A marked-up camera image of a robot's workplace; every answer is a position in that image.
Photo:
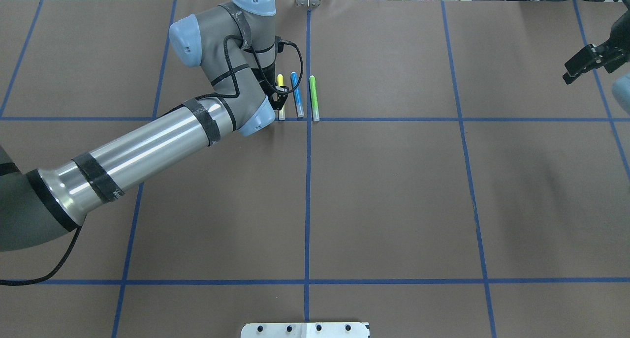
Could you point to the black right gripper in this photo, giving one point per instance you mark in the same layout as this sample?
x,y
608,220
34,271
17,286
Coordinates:
x,y
613,51

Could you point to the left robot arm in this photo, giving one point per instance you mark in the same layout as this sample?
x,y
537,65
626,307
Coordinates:
x,y
236,46

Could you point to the blue highlighter pen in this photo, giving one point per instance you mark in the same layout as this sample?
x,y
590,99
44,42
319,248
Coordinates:
x,y
297,95

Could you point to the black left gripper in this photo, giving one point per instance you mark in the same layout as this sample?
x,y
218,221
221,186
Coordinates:
x,y
281,99

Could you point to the green highlighter pen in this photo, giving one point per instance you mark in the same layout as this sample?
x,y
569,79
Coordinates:
x,y
314,98

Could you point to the metal mounting plate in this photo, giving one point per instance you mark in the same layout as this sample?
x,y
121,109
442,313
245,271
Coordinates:
x,y
306,330

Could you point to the yellow highlighter pen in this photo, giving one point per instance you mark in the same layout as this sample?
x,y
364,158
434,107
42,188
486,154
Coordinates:
x,y
280,83

